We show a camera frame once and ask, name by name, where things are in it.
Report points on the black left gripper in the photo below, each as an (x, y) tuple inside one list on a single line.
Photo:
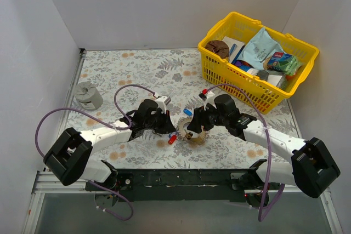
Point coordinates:
[(160, 119)]

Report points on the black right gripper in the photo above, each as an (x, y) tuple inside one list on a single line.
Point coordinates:
[(203, 117)]

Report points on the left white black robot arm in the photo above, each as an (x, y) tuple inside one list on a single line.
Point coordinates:
[(69, 157)]

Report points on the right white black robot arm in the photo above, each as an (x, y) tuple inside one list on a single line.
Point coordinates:
[(308, 163)]

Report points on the red key tag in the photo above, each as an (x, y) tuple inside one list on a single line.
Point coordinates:
[(171, 141)]

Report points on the floral patterned table mat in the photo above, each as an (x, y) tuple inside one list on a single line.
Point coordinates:
[(125, 78)]

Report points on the brown round bread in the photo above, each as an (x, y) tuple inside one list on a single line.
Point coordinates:
[(219, 48)]

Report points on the yellow plastic shopping basket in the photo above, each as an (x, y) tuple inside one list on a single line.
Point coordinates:
[(263, 88)]

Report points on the grey tape roll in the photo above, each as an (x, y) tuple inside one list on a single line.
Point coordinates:
[(87, 95)]

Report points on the white box in basket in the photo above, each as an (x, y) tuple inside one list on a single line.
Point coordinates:
[(235, 48)]

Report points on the green wrapped package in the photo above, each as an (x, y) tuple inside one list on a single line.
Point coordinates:
[(285, 63)]

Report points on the light blue chips bag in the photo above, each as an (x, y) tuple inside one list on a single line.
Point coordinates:
[(259, 49)]

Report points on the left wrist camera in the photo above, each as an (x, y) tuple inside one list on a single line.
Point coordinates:
[(162, 102)]

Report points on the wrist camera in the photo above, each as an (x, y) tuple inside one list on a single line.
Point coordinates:
[(208, 98), (162, 102)]

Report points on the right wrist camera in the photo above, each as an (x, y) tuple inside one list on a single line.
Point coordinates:
[(208, 98)]

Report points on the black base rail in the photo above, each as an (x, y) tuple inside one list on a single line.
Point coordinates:
[(184, 184)]

